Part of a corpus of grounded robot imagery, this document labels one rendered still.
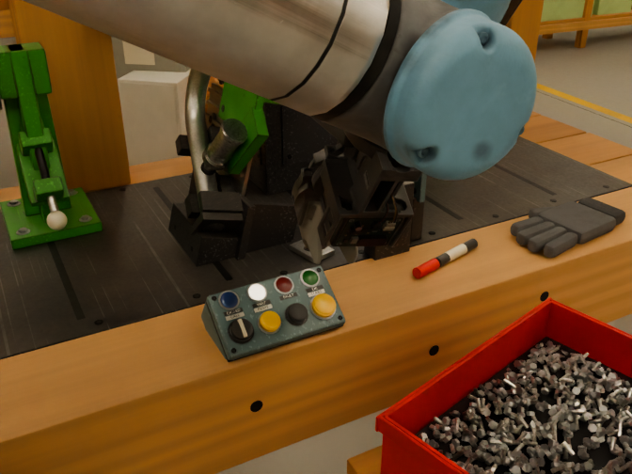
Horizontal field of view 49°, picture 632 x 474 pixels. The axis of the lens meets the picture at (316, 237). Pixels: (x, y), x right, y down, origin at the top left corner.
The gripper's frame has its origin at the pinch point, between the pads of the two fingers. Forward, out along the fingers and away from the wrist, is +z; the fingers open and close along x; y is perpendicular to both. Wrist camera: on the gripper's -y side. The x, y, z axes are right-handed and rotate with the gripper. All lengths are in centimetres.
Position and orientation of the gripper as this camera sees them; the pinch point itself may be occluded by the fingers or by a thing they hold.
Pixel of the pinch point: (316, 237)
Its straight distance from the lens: 73.0
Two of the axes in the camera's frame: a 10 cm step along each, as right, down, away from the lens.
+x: 9.4, -0.1, 3.4
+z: -2.8, 5.7, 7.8
